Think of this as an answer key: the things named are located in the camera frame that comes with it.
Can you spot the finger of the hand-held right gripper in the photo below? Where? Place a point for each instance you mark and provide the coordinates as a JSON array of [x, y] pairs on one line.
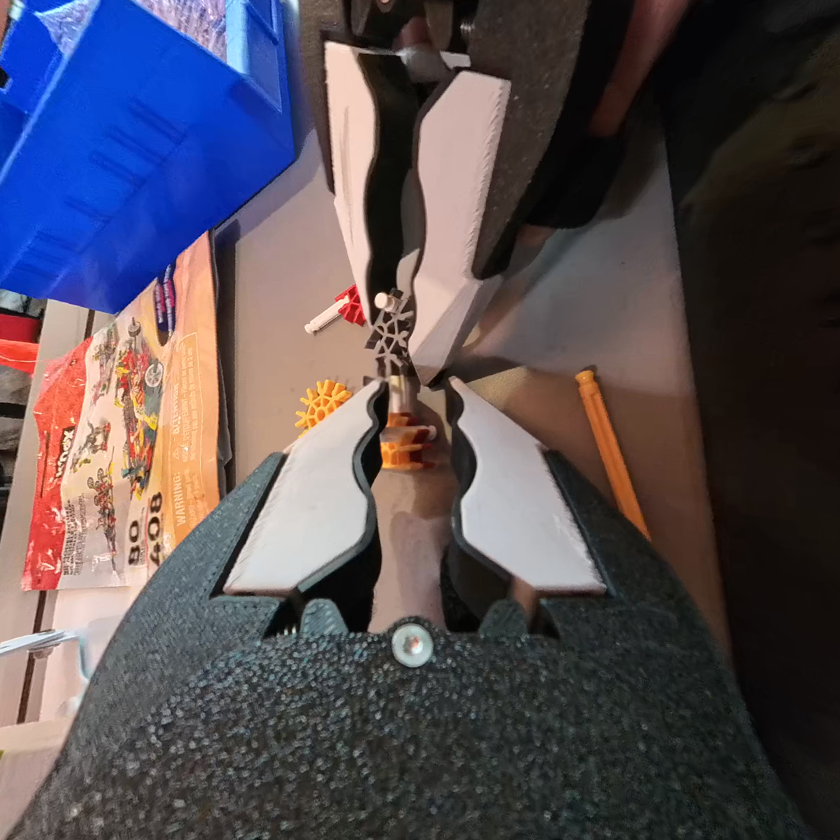
[[348, 144], [459, 197]]

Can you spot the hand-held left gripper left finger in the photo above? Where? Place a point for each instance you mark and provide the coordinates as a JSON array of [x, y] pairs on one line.
[[302, 518]]

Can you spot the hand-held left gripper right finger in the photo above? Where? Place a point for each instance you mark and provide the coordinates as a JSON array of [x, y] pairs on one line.
[[525, 518]]

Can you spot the yellow and red connector assembly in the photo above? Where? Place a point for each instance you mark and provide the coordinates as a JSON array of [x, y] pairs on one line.
[[403, 446]]

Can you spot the grey connector assembly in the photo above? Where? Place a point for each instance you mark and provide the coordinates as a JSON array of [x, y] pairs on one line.
[[392, 331]]

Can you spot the red connector with white rod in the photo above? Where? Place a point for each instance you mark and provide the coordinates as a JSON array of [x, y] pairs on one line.
[[344, 308]]

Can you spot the person's right hand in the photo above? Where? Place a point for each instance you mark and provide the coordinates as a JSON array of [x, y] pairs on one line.
[[630, 59]]

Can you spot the yellow plastic rod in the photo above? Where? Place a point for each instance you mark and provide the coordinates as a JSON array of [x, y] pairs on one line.
[[610, 453]]

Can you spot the yellow connector piece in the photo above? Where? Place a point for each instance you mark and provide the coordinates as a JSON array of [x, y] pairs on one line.
[[321, 403]]

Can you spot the orange toy package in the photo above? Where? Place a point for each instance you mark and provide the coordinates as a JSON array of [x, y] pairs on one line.
[[131, 426]]

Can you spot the blue plastic bin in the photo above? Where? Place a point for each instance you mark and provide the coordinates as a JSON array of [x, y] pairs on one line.
[[131, 164]]

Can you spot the clear plastic bag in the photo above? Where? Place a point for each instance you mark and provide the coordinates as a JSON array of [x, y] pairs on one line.
[[151, 23]]

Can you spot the orange traffic cone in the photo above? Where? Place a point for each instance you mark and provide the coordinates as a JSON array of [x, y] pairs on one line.
[[16, 354]]

